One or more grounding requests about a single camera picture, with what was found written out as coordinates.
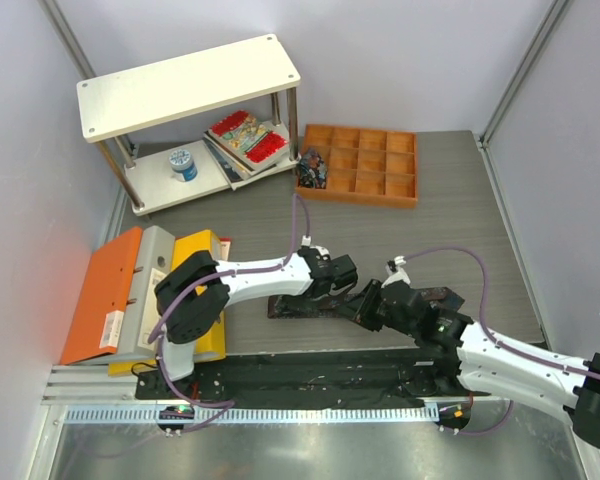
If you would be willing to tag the aluminium extrusion rail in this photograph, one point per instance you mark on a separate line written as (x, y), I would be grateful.
(87, 384)

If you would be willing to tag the orange binder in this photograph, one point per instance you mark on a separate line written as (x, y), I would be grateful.
(97, 321)

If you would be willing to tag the red patterned book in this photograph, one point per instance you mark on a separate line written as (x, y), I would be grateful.
(253, 144)

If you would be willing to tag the grey binder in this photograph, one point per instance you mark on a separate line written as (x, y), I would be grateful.
(153, 263)

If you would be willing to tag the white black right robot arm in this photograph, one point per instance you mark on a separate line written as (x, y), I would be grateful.
(484, 361)

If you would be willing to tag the blue white jar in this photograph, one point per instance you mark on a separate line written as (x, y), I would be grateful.
(182, 164)

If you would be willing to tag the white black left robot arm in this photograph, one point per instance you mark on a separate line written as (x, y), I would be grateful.
(191, 298)

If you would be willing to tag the white slotted cable duct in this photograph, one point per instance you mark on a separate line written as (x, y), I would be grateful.
(168, 414)

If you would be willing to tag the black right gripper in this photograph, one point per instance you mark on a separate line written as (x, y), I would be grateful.
(363, 315)

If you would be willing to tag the orange compartment tray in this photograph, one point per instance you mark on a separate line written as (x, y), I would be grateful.
(365, 166)

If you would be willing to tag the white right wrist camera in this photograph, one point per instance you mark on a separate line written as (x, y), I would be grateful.
(396, 271)

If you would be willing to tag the white two-tier shelf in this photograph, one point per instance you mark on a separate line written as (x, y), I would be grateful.
(147, 96)

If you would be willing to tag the brown blue-flowered tie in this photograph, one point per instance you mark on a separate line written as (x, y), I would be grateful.
(289, 307)

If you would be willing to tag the lower stacked books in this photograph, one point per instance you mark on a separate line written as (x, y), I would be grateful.
(236, 176)

